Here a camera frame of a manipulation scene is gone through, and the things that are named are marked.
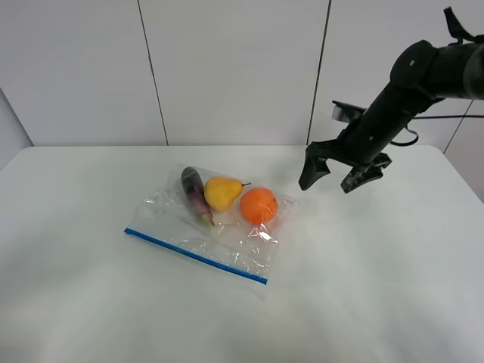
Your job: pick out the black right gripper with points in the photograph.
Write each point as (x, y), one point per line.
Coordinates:
(352, 147)

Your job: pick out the clear zip bag blue seal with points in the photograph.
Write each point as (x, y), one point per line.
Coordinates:
(231, 247)

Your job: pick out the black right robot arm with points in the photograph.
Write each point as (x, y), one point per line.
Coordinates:
(422, 76)

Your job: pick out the orange fruit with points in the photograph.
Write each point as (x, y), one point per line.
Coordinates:
(258, 206)

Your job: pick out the yellow pear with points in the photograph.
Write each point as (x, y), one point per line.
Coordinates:
(221, 192)

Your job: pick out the purple eggplant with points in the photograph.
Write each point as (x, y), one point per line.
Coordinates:
(193, 188)

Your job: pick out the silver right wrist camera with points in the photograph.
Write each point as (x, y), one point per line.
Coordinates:
(346, 113)

